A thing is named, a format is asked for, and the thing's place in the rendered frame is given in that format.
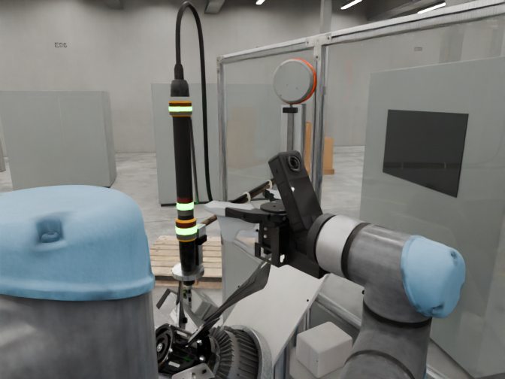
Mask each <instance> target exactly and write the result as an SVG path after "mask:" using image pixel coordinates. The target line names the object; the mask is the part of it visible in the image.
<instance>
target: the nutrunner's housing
mask: <svg viewBox="0 0 505 379"><path fill-rule="evenodd" d="M170 86H171V94H170V97H189V85H188V83H187V81H186V80H184V73H183V65H182V64H175V66H174V80H172V81H171V85H170ZM179 256H180V268H181V271H185V272H189V271H194V270H195V258H196V253H195V240H194V241H188V242H182V241H179ZM194 283H195V280H191V281H183V284H184V285H186V286H191V285H193V284H194Z"/></svg>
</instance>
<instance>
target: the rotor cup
mask: <svg viewBox="0 0 505 379"><path fill-rule="evenodd" d="M177 331H179V332H182V333H184V334H186V336H187V337H186V336H184V335H181V334H178V333H177ZM155 334H156V352H157V363H158V373H159V377H164V378H167V379H171V377H172V376H173V375H174V374H176V373H179V372H181V371H184V370H187V369H188V368H191V367H194V366H196V365H199V364H202V363H206V364H207V366H208V367H209V369H210V370H212V368H213V364H214V360H215V354H216V349H215V344H214V341H213V339H212V337H211V336H210V335H208V336H207V337H204V335H203V336H201V337H200V338H199V339H197V340H196V341H193V342H192V343H191V344H188V341H189V339H190V338H191V337H192V336H193V335H194V334H195V332H194V333H191V332H189V331H187V330H185V329H182V328H180V327H178V326H175V325H173V324H171V323H164V324H162V325H161V326H160V327H158V328H157V329H156V330H155ZM160 343H162V349H161V351H159V352H158V351H157V347H158V345H159V344H160ZM170 361H171V362H174V363H176V364H179V365H180V366H179V367H176V366H173V365H169V364H168V363H169V362H170Z"/></svg>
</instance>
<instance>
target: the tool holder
mask: <svg viewBox="0 0 505 379"><path fill-rule="evenodd" d="M198 224H199V225H200V226H199V227H197V238H196V239H195V253H196V258H195V270H194V271H189V272H185V271H181V268H180V264H178V265H176V266H174V267H173V268H172V269H171V271H172V276H173V278H175V279H176V280H181V281H191V280H197V279H199V278H200V277H202V276H203V275H204V266H203V265H202V263H203V247H202V244H203V243H204V242H206V241H207V235H205V234H206V224H201V223H198Z"/></svg>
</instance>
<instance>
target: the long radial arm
mask: <svg viewBox="0 0 505 379"><path fill-rule="evenodd" d="M176 301H177V295H176V294H174V293H170V294H169V295H168V297H167V298H166V300H165V301H164V303H163V304H162V306H161V307H160V309H159V310H160V312H161V313H162V316H163V317H164V318H165V320H166V322H167V323H171V324H173V325H175V326H177V316H176V314H177V309H178V306H177V305H176ZM185 301H186V299H185V298H183V307H184V314H185V317H187V318H188V323H186V328H185V330H187V331H189V332H191V333H194V332H196V330H197V329H200V327H201V326H202V325H203V324H204V323H205V322H204V321H203V320H201V319H199V318H198V317H196V315H194V314H193V313H192V311H191V310H190V309H189V307H188V306H187V304H186V303H185Z"/></svg>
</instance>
